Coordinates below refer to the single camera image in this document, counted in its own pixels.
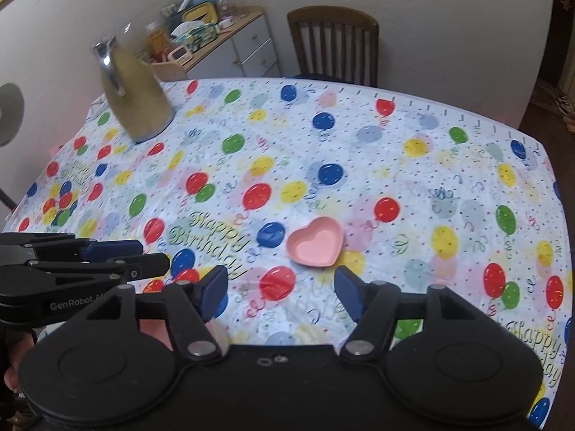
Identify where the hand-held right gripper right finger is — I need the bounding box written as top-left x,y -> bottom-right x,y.
335,266 -> 479,361

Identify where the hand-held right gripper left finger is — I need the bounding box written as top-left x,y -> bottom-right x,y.
83,265 -> 230,362

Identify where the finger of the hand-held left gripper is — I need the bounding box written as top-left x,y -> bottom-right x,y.
0,254 -> 172,300
0,232 -> 144,264

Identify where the pink heart-shaped dish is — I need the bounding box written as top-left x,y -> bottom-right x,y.
286,217 -> 346,268

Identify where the pink mouse-shaped plate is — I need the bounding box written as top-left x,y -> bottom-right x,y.
137,314 -> 212,352

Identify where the person's left hand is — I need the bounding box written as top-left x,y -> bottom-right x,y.
4,331 -> 40,390

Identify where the balloon print tablecloth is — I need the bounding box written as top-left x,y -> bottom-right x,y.
4,76 -> 575,430

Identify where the yellow kettle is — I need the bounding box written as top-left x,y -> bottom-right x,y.
91,36 -> 176,145

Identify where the light wooden chair back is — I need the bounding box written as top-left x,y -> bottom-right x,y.
152,60 -> 188,82

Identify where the orange jar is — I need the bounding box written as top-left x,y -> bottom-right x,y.
145,22 -> 170,62

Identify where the patterned tissue box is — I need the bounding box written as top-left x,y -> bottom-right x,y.
170,22 -> 217,51

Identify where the white sideboard with wooden top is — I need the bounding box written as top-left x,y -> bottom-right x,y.
148,6 -> 282,82

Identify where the dark wooden chair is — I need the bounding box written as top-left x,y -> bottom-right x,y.
286,6 -> 381,89

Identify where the blue and yellow container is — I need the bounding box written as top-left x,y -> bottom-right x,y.
181,0 -> 222,26

